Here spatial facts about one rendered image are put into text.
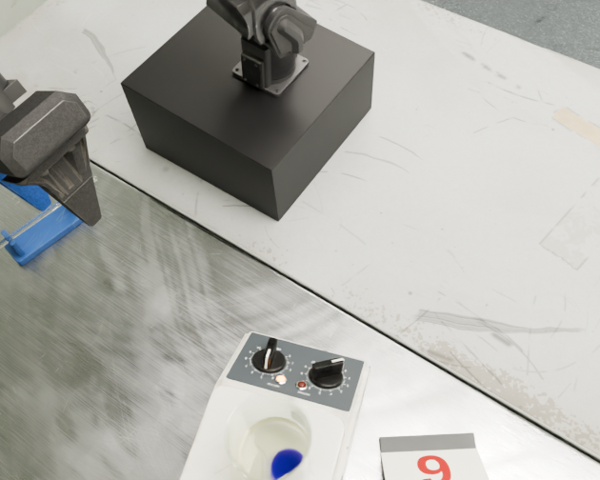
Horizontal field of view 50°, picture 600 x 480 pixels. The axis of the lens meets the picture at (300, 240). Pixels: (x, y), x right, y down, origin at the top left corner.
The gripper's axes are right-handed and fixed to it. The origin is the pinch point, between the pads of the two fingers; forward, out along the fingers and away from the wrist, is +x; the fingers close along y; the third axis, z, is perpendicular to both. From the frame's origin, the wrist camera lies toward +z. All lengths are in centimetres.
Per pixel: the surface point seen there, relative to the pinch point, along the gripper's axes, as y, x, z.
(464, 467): 21.2, 37.4, -6.0
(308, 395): 10.3, 26.9, -2.5
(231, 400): 7.3, 22.5, 2.2
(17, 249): -24.3, 12.7, 0.9
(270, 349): 5.7, 24.2, -4.2
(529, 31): -59, 96, -172
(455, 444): 19.0, 38.1, -7.9
